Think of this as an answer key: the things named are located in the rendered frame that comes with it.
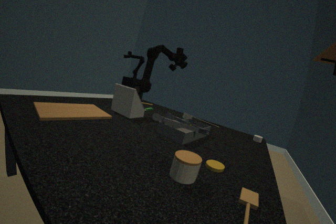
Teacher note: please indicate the yellow flat disc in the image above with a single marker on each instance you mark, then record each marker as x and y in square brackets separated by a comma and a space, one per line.
[215, 166]

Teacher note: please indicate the brown wooden board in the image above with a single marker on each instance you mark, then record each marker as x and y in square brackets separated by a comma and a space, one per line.
[65, 111]

